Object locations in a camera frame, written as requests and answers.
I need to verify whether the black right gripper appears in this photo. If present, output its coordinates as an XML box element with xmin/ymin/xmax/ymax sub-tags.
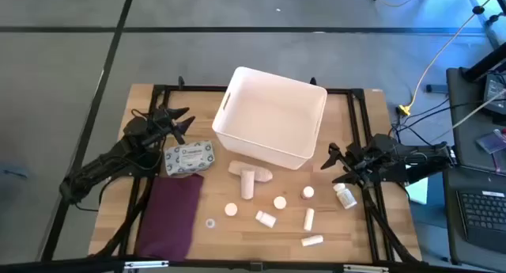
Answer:
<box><xmin>320</xmin><ymin>133</ymin><xmax>401</xmax><ymax>186</ymax></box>

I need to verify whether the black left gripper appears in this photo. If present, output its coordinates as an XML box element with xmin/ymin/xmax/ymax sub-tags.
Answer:
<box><xmin>143</xmin><ymin>105</ymin><xmax>196</xmax><ymax>146</ymax></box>

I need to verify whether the white labelled pill bottle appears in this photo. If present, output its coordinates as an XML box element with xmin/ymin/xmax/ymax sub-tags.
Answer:
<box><xmin>332</xmin><ymin>182</ymin><xmax>358</xmax><ymax>210</ymax></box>

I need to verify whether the wet wipes pack blue print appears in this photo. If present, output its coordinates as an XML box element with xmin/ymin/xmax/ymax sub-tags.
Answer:
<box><xmin>164</xmin><ymin>139</ymin><xmax>216</xmax><ymax>176</ymax></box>

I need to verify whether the white plastic bottle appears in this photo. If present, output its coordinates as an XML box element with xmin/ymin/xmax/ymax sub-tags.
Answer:
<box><xmin>255</xmin><ymin>210</ymin><xmax>278</xmax><ymax>229</ymax></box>
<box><xmin>303</xmin><ymin>207</ymin><xmax>315</xmax><ymax>232</ymax></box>
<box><xmin>300</xmin><ymin>234</ymin><xmax>324</xmax><ymax>248</ymax></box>

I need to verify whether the white plastic basket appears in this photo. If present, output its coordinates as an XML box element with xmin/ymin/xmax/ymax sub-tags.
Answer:
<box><xmin>211</xmin><ymin>66</ymin><xmax>329</xmax><ymax>171</ymax></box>

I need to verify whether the small beige bandage roll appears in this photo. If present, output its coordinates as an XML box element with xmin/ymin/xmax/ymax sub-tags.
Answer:
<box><xmin>240</xmin><ymin>168</ymin><xmax>256</xmax><ymax>201</ymax></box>

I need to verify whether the purple cloth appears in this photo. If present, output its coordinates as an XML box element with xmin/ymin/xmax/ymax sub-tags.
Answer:
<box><xmin>134</xmin><ymin>173</ymin><xmax>205</xmax><ymax>262</ymax></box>

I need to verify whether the black side desk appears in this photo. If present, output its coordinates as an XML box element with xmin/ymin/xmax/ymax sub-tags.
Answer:
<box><xmin>442</xmin><ymin>66</ymin><xmax>506</xmax><ymax>266</ymax></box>

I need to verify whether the black stand bar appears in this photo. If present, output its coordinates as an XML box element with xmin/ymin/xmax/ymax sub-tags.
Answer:
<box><xmin>462</xmin><ymin>41</ymin><xmax>506</xmax><ymax>83</ymax></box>

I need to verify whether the black metal table frame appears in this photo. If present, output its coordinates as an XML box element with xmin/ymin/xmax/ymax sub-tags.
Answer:
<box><xmin>89</xmin><ymin>75</ymin><xmax>426</xmax><ymax>266</ymax></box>

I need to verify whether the black cable bundle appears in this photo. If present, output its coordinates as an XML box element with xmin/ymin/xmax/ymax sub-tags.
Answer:
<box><xmin>389</xmin><ymin>98</ymin><xmax>487</xmax><ymax>146</ymax></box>

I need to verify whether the yellow cable with plug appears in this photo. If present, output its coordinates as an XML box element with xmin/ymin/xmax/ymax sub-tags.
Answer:
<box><xmin>398</xmin><ymin>0</ymin><xmax>506</xmax><ymax>116</ymax></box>

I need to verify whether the silver bracket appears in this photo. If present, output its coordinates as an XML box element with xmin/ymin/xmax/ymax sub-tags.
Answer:
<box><xmin>123</xmin><ymin>260</ymin><xmax>170</xmax><ymax>270</ymax></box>
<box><xmin>342</xmin><ymin>264</ymin><xmax>391</xmax><ymax>273</ymax></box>

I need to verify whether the black aluminium rail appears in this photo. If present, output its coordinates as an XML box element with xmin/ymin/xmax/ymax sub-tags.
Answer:
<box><xmin>0</xmin><ymin>256</ymin><xmax>506</xmax><ymax>273</ymax></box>

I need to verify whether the beige cable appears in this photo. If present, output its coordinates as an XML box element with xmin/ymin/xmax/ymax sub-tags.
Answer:
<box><xmin>450</xmin><ymin>89</ymin><xmax>506</xmax><ymax>130</ymax></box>

